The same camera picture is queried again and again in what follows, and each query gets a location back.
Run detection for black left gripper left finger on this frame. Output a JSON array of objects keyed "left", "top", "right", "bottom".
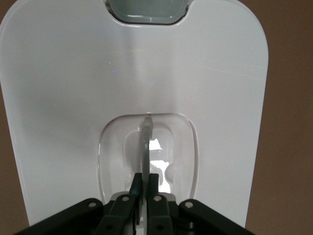
[{"left": 14, "top": 173, "right": 142, "bottom": 235}]

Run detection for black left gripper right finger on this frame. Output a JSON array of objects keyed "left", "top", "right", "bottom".
[{"left": 146, "top": 173, "right": 255, "bottom": 235}]

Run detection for white box lid grey latches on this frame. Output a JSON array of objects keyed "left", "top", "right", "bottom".
[{"left": 0, "top": 0, "right": 269, "bottom": 228}]

